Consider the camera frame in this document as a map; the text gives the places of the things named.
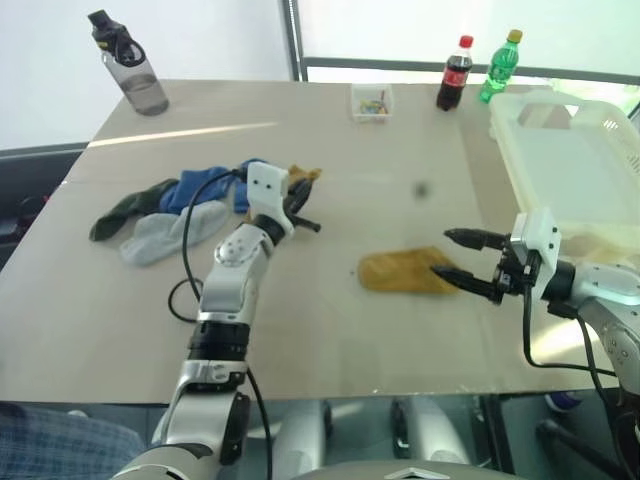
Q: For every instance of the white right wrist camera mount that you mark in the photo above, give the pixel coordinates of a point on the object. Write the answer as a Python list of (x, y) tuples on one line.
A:
[(542, 240)]

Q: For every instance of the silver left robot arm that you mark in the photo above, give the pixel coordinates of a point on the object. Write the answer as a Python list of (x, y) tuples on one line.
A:
[(227, 280)]

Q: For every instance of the purple white shoe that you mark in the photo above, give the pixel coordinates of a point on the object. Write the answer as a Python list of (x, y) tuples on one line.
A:
[(562, 401)]

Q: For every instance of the dark furniture beside table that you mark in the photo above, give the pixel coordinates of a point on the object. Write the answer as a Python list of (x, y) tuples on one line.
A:
[(30, 200)]

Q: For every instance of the silver rounded robot leg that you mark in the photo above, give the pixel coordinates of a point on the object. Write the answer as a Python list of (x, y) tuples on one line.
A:
[(430, 430), (305, 430)]

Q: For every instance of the light grey sock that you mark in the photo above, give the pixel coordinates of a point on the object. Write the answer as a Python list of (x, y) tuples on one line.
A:
[(160, 237)]

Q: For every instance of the large mustard yellow sock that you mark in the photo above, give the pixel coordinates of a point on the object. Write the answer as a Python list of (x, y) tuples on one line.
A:
[(400, 270)]

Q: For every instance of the dark green sock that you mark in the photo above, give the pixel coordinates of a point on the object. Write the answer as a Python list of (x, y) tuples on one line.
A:
[(127, 212)]

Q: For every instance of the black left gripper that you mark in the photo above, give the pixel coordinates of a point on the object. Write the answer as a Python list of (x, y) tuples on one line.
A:
[(294, 202)]

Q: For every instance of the small clear plastic box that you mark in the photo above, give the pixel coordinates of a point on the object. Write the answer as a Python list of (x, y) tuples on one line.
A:
[(372, 102)]

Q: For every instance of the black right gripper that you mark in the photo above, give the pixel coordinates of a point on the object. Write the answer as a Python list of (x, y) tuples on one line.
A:
[(511, 272)]

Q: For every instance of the grey water bottle black lid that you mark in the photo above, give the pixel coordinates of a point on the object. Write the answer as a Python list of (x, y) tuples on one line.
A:
[(137, 80)]

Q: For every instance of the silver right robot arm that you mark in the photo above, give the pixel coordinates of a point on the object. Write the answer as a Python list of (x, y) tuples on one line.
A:
[(607, 295)]

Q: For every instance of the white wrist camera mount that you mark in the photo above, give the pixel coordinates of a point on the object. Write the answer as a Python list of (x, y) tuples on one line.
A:
[(542, 240), (267, 192)]

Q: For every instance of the silver robot torso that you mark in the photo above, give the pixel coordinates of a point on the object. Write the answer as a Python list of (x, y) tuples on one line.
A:
[(400, 472)]

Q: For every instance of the black chair base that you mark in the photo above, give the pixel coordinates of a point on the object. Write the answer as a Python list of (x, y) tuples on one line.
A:
[(575, 445)]

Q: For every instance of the blue checked clothing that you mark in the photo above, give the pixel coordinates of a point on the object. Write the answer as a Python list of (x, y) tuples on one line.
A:
[(55, 445)]

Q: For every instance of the grey window frame post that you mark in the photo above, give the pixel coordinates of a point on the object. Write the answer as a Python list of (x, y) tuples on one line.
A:
[(294, 40)]

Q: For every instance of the cola bottle red cap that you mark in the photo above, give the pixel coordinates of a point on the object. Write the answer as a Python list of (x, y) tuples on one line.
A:
[(452, 77)]

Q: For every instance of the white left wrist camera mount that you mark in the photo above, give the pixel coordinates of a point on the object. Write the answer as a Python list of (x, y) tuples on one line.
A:
[(267, 192)]

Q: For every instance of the green soda bottle yellow cap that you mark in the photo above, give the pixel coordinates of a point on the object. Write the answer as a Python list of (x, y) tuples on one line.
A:
[(497, 70)]

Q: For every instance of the small mustard yellow sock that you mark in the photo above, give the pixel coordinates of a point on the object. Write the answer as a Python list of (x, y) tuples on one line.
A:
[(300, 173)]

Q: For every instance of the white plastic basket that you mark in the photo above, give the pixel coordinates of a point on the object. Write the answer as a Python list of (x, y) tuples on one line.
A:
[(570, 160)]

